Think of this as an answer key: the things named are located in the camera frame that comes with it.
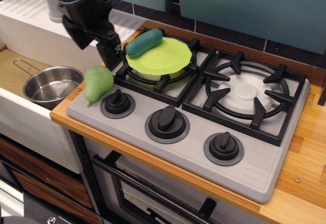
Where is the small steel saucepan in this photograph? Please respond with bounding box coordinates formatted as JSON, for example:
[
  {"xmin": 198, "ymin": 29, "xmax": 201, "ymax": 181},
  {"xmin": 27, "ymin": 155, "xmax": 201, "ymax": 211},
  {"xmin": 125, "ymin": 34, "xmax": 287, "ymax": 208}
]
[{"xmin": 13, "ymin": 59, "xmax": 84, "ymax": 110}]

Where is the black middle stove knob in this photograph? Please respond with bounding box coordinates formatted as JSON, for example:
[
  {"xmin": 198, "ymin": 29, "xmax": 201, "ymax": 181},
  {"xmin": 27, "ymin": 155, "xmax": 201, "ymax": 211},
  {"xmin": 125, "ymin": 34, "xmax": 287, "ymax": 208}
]
[{"xmin": 145, "ymin": 105, "xmax": 190, "ymax": 144}]

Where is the grey toy stove top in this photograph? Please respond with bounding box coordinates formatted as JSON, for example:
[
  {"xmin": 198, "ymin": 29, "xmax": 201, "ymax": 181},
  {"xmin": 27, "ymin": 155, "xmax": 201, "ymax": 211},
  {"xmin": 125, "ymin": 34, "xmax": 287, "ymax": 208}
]
[{"xmin": 66, "ymin": 34, "xmax": 310, "ymax": 203}]

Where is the lime green plastic plate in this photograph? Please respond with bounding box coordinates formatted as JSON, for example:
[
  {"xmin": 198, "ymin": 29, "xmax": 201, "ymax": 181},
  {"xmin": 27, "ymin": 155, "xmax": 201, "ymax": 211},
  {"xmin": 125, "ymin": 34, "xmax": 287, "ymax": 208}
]
[{"xmin": 126, "ymin": 37, "xmax": 192, "ymax": 75}]

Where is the black right burner grate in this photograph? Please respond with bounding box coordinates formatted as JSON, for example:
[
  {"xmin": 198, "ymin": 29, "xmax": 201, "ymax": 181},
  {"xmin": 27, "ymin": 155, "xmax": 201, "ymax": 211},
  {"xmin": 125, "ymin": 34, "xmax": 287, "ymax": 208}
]
[{"xmin": 182, "ymin": 50, "xmax": 309, "ymax": 146}]

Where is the dark green toy cucumber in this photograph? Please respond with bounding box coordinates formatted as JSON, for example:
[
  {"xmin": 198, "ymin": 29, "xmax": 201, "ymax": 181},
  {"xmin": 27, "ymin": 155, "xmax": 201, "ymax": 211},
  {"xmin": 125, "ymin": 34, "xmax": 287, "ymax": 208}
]
[{"xmin": 126, "ymin": 29, "xmax": 164, "ymax": 58}]

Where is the light green toy pear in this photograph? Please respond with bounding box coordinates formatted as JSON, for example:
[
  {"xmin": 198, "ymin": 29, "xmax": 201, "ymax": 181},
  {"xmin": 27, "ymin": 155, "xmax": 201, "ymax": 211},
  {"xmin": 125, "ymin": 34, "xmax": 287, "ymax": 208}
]
[{"xmin": 84, "ymin": 65, "xmax": 114, "ymax": 107}]

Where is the wooden drawer front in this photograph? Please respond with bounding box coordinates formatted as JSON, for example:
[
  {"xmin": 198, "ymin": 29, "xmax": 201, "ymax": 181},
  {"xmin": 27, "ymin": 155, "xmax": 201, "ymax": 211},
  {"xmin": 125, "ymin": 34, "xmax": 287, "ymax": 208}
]
[{"xmin": 1, "ymin": 135, "xmax": 93, "ymax": 209}]

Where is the toy oven door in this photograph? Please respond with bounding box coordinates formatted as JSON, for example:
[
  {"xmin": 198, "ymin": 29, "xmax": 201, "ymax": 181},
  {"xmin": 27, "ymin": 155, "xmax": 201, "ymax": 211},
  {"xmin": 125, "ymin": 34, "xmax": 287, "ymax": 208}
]
[{"xmin": 92, "ymin": 151, "xmax": 246, "ymax": 223}]

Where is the black right stove knob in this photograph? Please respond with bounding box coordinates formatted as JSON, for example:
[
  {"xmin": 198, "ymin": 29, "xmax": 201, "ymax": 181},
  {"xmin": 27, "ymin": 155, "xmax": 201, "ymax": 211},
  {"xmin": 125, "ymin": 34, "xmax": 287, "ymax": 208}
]
[{"xmin": 204, "ymin": 132, "xmax": 245, "ymax": 166}]

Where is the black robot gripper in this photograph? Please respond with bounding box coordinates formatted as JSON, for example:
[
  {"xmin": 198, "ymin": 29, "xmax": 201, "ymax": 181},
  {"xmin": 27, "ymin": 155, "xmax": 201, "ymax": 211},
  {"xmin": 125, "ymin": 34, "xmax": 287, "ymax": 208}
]
[{"xmin": 57, "ymin": 0, "xmax": 121, "ymax": 70}]

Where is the black stove knob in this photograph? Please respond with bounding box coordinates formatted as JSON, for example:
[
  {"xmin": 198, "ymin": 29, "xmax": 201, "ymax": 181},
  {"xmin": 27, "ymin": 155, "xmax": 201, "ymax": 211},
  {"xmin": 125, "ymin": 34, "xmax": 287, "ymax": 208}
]
[
  {"xmin": 145, "ymin": 105, "xmax": 190, "ymax": 144},
  {"xmin": 204, "ymin": 132, "xmax": 245, "ymax": 166},
  {"xmin": 100, "ymin": 89, "xmax": 135, "ymax": 119}
]

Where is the white toy sink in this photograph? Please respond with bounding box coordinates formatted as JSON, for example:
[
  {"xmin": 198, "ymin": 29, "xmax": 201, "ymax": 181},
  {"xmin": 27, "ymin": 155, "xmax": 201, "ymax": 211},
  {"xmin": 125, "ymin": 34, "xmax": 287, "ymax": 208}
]
[{"xmin": 0, "ymin": 0, "xmax": 148, "ymax": 175}]

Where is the black left burner grate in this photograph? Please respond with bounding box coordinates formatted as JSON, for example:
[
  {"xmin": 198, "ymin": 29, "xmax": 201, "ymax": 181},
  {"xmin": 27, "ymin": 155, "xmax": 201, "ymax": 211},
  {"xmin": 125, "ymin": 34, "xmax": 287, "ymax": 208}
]
[{"xmin": 111, "ymin": 29, "xmax": 217, "ymax": 107}]

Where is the grey toy faucet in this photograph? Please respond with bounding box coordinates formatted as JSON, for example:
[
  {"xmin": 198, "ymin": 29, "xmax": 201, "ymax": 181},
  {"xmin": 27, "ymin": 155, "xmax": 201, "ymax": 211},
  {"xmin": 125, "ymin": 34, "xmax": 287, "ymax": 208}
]
[{"xmin": 46, "ymin": 0, "xmax": 63, "ymax": 23}]

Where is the black burner grate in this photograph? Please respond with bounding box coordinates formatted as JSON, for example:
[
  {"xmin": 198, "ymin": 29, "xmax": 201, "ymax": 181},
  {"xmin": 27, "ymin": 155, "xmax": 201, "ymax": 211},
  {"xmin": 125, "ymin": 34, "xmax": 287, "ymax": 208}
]
[
  {"xmin": 111, "ymin": 29, "xmax": 217, "ymax": 107},
  {"xmin": 182, "ymin": 50, "xmax": 309, "ymax": 146}
]

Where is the black left stove knob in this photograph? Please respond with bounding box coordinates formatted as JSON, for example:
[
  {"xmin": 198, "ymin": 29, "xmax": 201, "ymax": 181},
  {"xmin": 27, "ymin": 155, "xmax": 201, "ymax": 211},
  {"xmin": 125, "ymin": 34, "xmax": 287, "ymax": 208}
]
[{"xmin": 100, "ymin": 89, "xmax": 135, "ymax": 119}]

